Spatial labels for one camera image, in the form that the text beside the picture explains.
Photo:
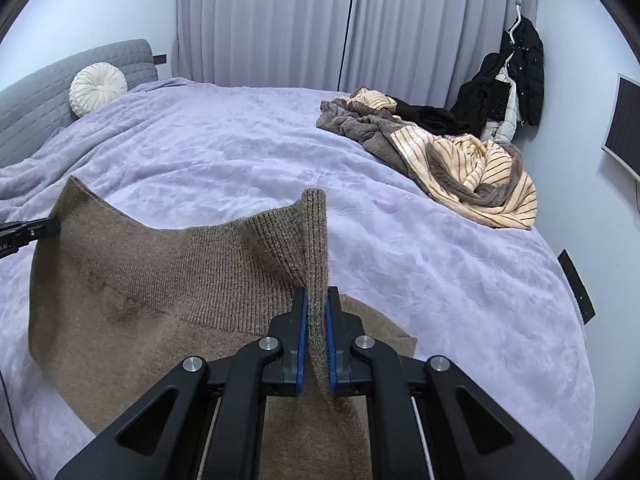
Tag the white garment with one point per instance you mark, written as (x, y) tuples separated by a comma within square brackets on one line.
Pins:
[(505, 127)]

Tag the brown cream striped blanket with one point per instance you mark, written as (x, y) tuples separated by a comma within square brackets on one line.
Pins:
[(460, 170)]

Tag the brown knit sweater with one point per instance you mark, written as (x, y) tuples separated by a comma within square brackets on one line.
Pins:
[(150, 310)]

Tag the black puffer jacket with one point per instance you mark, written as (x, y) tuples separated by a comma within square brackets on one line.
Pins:
[(530, 70)]

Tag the black flat panel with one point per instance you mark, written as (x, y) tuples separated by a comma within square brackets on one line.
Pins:
[(577, 287)]

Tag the grey quilted headboard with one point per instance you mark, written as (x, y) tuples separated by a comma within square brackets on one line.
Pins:
[(40, 100)]

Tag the round white pleated pillow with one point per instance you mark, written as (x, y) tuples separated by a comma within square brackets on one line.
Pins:
[(97, 90)]

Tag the grey pleated curtain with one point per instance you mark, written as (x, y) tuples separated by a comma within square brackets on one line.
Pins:
[(425, 25), (260, 20)]

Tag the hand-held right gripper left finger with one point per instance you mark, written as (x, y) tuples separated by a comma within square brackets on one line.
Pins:
[(301, 340)]

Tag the white clothes hanger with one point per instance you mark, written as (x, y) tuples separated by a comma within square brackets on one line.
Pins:
[(515, 22)]

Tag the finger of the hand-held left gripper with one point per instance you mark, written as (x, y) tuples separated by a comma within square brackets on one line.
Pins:
[(30, 231)]

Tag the black garment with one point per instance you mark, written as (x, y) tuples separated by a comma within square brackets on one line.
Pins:
[(435, 117)]

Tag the purple fleece blanket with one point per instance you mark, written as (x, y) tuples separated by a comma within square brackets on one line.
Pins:
[(250, 150)]

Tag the black wall switch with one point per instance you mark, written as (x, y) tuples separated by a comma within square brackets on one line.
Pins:
[(160, 59)]

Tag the wall monitor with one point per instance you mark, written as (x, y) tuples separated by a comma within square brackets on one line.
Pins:
[(625, 125)]

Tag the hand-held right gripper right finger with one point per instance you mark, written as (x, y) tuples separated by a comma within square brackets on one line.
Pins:
[(330, 345)]

